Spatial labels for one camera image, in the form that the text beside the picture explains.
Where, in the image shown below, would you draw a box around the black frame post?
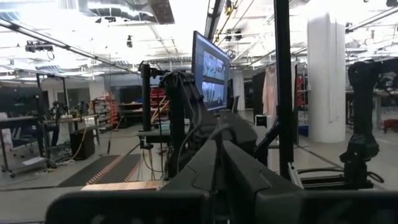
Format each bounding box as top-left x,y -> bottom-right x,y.
272,0 -> 295,180

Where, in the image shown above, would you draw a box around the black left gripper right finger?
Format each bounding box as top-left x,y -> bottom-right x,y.
222,140 -> 398,224

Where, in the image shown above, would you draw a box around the red storage rack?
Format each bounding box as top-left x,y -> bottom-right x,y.
150,88 -> 170,124

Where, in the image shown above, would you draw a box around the black floor mat orange stripes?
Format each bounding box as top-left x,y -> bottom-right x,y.
57,154 -> 142,187

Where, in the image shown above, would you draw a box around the black partition panel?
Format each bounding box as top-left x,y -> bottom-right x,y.
252,70 -> 267,121

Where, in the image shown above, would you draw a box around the silver horizontal air duct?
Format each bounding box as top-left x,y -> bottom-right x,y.
77,0 -> 153,22

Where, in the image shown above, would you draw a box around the background workbench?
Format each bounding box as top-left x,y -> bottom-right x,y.
0,113 -> 100,175

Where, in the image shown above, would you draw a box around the white column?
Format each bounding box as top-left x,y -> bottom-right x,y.
307,12 -> 346,144

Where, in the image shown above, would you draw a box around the black cabinet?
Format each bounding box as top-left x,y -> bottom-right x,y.
70,128 -> 96,161

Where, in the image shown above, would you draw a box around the red bin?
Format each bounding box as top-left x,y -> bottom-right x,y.
382,119 -> 398,134

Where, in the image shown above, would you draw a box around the black camera on bar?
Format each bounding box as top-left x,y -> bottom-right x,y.
24,39 -> 55,62

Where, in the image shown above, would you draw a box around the black cable-draped stand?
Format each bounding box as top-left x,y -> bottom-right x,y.
159,70 -> 259,180

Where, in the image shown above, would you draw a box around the pale pink hanging cloth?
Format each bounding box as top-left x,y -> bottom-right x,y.
262,65 -> 279,125

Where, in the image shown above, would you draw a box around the black monitor pole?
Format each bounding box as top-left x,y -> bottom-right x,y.
139,63 -> 154,132

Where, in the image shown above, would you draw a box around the silver rectangular air duct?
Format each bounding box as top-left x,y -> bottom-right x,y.
150,0 -> 175,25

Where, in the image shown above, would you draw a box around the orange storage rack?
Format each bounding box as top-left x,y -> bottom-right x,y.
90,91 -> 119,128

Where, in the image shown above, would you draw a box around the black aluminium rig frame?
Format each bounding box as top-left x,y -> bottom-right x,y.
287,161 -> 385,191

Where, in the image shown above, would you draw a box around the black computer monitor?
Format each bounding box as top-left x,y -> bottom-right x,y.
190,30 -> 231,113

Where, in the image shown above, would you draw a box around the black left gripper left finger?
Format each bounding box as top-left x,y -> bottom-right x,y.
45,139 -> 218,224

